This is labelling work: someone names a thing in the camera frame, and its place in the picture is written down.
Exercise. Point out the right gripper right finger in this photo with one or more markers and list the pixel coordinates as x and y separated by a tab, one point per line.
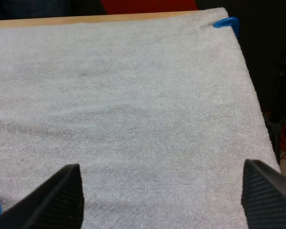
269	198

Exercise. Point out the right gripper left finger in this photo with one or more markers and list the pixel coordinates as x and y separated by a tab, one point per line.
52	202

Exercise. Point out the blue clip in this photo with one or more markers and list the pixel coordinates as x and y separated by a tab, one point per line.
226	22

